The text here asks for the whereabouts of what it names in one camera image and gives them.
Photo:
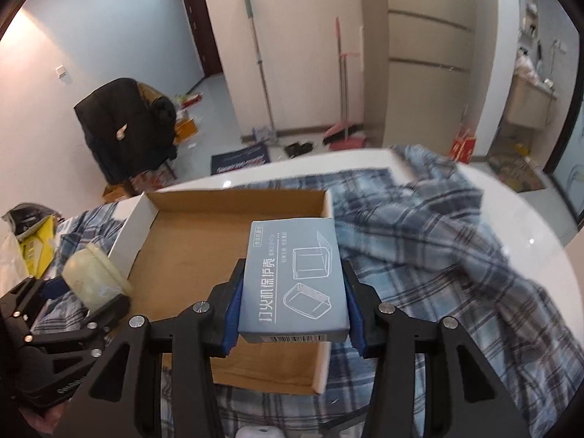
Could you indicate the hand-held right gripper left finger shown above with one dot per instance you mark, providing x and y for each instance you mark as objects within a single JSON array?
[{"x": 230, "y": 324}]

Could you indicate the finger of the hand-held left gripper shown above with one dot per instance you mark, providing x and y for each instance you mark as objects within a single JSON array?
[
  {"x": 82, "y": 335},
  {"x": 23, "y": 301}
]

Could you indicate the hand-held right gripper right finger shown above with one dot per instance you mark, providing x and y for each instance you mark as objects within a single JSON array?
[{"x": 355, "y": 328}]

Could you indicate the cream round container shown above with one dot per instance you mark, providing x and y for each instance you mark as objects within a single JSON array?
[{"x": 93, "y": 276}]

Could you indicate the blue-grey printed carton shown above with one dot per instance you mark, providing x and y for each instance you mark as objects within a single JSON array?
[{"x": 292, "y": 283}]

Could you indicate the shallow cardboard box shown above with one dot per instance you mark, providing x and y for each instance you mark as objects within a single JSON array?
[{"x": 191, "y": 260}]

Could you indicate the white plastic bag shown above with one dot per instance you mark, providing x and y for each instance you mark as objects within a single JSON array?
[{"x": 11, "y": 260}]

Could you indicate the yellow bag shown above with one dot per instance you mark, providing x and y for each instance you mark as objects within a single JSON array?
[{"x": 36, "y": 246}]

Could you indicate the dark grey bag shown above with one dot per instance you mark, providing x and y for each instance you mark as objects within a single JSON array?
[{"x": 27, "y": 213}]

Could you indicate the blue plaid cloth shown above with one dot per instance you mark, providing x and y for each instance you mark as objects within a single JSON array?
[{"x": 433, "y": 260}]

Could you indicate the white round device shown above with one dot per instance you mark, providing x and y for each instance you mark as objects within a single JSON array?
[{"x": 261, "y": 432}]

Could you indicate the dark blue door mat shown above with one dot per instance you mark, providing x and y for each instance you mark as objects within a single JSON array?
[{"x": 242, "y": 159}]

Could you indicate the black slipper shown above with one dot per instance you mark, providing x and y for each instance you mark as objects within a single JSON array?
[
  {"x": 306, "y": 146},
  {"x": 292, "y": 149}
]

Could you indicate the pink dustpan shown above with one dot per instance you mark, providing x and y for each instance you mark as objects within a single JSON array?
[{"x": 351, "y": 139}]

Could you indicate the orange floor bag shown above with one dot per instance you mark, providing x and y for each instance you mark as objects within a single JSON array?
[{"x": 186, "y": 128}]

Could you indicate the black jacket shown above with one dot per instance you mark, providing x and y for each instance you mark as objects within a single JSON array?
[{"x": 123, "y": 127}]

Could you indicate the red cardboard box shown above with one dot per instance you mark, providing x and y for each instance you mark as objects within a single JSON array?
[{"x": 461, "y": 148}]

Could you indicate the floor clutter pile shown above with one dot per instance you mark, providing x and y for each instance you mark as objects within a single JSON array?
[{"x": 515, "y": 169}]

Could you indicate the red packets on floor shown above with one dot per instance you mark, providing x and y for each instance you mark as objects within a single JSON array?
[{"x": 191, "y": 99}]

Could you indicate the glass sliding door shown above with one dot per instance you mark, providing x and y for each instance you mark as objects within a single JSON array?
[{"x": 568, "y": 164}]

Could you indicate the beige low cabinet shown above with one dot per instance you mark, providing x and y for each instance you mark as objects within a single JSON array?
[{"x": 529, "y": 100}]

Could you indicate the dark red door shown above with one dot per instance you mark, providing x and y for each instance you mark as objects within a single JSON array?
[{"x": 200, "y": 32}]

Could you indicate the beige wardrobe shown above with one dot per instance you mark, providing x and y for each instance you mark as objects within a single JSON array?
[{"x": 424, "y": 32}]

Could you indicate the white wall switch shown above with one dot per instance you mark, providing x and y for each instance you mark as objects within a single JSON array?
[{"x": 64, "y": 74}]

